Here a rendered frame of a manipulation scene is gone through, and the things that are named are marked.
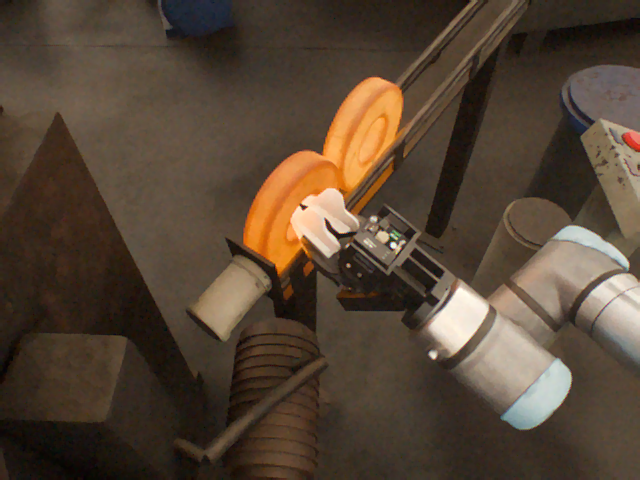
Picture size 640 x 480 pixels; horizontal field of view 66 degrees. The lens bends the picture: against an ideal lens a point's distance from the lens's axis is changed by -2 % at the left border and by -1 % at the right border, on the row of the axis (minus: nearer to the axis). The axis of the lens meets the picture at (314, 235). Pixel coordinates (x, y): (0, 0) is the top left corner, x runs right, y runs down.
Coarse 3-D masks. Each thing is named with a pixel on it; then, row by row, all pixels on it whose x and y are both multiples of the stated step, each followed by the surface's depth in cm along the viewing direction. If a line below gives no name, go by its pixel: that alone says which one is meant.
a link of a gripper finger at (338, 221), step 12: (324, 192) 58; (336, 192) 57; (300, 204) 60; (312, 204) 60; (324, 204) 59; (336, 204) 58; (324, 216) 60; (336, 216) 60; (348, 216) 58; (336, 228) 60; (348, 228) 60
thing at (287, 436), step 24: (240, 336) 75; (264, 336) 71; (288, 336) 71; (312, 336) 74; (240, 360) 71; (264, 360) 69; (288, 360) 69; (240, 384) 69; (264, 384) 67; (312, 384) 70; (240, 408) 66; (288, 408) 65; (312, 408) 68; (264, 432) 63; (288, 432) 64; (312, 432) 66; (240, 456) 62; (264, 456) 61; (288, 456) 62; (312, 456) 64
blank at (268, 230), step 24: (288, 168) 56; (312, 168) 57; (336, 168) 62; (264, 192) 55; (288, 192) 55; (312, 192) 60; (264, 216) 55; (288, 216) 58; (264, 240) 56; (288, 240) 61
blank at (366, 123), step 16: (368, 80) 64; (384, 80) 65; (352, 96) 62; (368, 96) 62; (384, 96) 64; (400, 96) 68; (352, 112) 61; (368, 112) 62; (384, 112) 66; (400, 112) 71; (336, 128) 62; (352, 128) 61; (368, 128) 64; (384, 128) 70; (336, 144) 62; (352, 144) 63; (368, 144) 72; (384, 144) 72; (336, 160) 63; (352, 160) 65; (368, 160) 70; (352, 176) 68
